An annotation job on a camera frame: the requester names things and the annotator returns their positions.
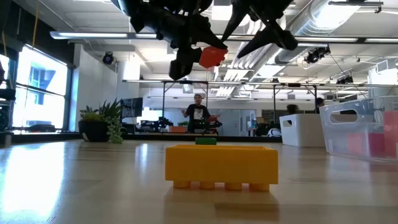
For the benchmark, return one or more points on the long linear ceiling light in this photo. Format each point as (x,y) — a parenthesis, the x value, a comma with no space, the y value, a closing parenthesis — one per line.
(93,35)

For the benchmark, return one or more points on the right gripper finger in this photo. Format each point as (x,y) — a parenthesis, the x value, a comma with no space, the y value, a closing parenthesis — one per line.
(237,18)
(273,39)

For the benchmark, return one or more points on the orange crate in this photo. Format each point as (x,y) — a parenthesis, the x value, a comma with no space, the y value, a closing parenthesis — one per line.
(178,129)

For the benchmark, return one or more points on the red toy brick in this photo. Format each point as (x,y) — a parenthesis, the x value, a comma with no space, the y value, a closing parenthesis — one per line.
(213,57)

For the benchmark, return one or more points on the white ceiling fixture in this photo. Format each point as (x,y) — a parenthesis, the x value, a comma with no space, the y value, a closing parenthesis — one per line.
(216,12)

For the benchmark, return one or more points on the person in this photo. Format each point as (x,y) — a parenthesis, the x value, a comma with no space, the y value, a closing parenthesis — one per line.
(197,113)
(320,102)
(292,109)

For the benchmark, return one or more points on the red black robot equipment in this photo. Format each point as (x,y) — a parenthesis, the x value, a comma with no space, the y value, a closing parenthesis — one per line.
(215,125)

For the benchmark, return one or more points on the black metal table frame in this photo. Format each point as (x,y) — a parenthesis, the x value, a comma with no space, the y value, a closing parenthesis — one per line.
(149,136)

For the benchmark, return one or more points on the large window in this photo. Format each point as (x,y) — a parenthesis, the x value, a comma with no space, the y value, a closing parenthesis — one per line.
(40,93)

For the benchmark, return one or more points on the white plastic bin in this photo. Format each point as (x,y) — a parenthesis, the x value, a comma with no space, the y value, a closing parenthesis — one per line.
(301,130)

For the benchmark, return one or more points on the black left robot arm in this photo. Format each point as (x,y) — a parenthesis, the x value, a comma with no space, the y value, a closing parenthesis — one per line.
(122,4)

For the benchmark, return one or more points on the yellow toy brick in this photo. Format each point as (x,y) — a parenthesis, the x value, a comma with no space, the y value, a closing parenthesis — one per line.
(220,165)

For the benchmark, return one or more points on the green toy brick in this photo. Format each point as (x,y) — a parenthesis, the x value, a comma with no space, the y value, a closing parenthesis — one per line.
(206,141)

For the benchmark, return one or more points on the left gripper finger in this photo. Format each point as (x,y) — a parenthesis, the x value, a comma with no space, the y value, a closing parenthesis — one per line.
(183,63)
(205,35)

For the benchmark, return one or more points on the black ceiling device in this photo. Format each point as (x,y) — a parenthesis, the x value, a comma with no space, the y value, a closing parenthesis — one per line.
(317,54)

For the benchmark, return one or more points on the white black ball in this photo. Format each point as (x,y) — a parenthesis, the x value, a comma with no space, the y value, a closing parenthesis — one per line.
(274,132)

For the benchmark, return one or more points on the potted succulent plant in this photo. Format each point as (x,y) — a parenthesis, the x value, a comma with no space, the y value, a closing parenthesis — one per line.
(93,129)

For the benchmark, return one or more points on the black monitor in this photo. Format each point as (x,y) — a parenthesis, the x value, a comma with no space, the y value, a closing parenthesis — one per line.
(132,107)

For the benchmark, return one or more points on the black ceiling spotlight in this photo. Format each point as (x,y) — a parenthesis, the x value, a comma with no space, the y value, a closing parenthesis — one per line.
(108,58)

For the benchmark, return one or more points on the silver ventilation duct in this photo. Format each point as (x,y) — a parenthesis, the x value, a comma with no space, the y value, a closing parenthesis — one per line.
(311,21)

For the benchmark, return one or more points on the clear plastic bin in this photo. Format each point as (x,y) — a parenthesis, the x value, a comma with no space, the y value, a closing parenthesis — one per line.
(339,137)

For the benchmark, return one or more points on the black workstation frame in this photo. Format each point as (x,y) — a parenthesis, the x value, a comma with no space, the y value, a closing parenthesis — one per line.
(163,105)
(274,102)

